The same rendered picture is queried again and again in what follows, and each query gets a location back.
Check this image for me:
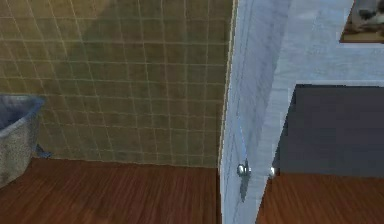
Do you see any grey stone trash can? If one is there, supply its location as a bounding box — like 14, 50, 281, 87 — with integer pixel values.
0, 94, 47, 190

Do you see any white room door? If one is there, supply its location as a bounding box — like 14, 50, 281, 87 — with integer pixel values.
218, 0, 293, 224

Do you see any framed wall picture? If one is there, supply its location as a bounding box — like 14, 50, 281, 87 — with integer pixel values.
339, 0, 384, 44

